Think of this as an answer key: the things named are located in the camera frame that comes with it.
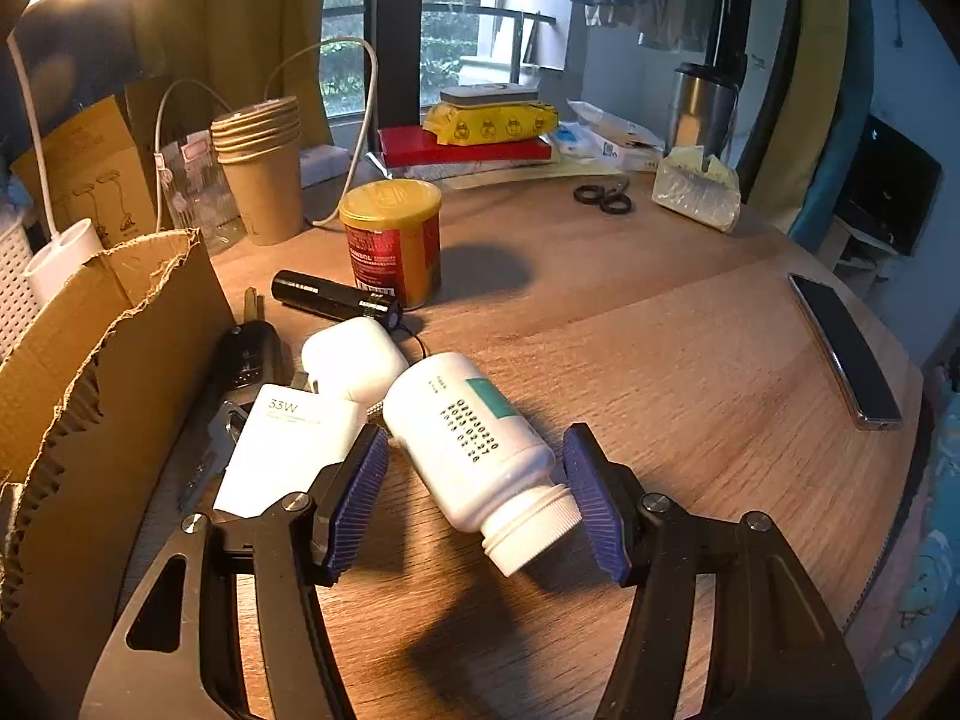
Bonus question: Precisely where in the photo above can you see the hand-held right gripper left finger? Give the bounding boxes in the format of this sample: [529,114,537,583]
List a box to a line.
[79,424,391,720]

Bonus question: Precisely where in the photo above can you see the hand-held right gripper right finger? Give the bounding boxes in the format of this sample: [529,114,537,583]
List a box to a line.
[561,422,875,720]

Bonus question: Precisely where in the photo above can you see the white charger block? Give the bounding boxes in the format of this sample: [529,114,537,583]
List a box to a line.
[212,384,370,518]

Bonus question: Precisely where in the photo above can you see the white pill bottle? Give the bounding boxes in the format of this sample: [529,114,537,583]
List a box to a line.
[382,351,583,578]

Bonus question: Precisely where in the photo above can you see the white earbud case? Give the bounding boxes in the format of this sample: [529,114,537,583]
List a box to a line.
[300,316,410,402]

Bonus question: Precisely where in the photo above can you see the black car key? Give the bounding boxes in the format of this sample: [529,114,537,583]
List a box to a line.
[217,286,286,391]

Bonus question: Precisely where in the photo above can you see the black pen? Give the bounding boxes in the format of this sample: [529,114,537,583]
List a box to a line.
[271,270,404,329]

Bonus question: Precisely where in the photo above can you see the red can yellow lid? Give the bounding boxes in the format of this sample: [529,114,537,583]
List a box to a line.
[339,180,443,310]

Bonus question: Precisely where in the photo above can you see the torn cardboard box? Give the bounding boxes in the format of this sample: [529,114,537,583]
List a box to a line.
[0,229,242,691]

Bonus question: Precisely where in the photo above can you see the black smartphone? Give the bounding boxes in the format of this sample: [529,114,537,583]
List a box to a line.
[787,272,904,433]

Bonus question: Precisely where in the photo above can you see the black scissors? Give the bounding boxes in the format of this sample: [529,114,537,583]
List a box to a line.
[574,174,635,215]

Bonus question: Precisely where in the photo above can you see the clear bag with yellow tissues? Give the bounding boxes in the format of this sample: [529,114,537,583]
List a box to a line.
[651,146,743,233]

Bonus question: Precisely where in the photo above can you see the stack of brown paper cups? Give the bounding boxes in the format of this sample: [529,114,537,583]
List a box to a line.
[211,96,305,247]

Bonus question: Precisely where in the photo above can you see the clear glass with stickers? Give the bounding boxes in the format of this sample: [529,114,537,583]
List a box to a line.
[157,131,247,256]

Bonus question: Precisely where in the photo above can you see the red book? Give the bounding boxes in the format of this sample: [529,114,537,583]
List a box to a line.
[377,124,553,167]

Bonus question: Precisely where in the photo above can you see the white paper boxes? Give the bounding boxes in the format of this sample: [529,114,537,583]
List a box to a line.
[555,99,665,173]

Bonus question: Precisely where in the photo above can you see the white lamp base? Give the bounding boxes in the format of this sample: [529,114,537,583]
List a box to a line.
[7,0,122,302]

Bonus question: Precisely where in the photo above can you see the steel thermos flask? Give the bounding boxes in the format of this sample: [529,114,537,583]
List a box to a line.
[670,62,740,160]

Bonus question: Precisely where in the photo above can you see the white woven plastic basket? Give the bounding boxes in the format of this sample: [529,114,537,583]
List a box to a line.
[0,202,47,362]

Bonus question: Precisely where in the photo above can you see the grey flat case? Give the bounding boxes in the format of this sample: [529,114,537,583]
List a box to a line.
[440,82,542,108]

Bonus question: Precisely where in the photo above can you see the brown lamp carton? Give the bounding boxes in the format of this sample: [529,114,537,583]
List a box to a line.
[11,94,160,250]

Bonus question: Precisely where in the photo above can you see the black monitor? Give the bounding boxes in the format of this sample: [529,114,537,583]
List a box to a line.
[835,115,943,257]

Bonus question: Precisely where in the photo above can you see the yellow curtain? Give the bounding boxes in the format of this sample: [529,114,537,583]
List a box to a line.
[133,0,335,137]

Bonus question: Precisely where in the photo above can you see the white cable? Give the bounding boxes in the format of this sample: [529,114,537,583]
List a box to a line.
[266,37,380,227]

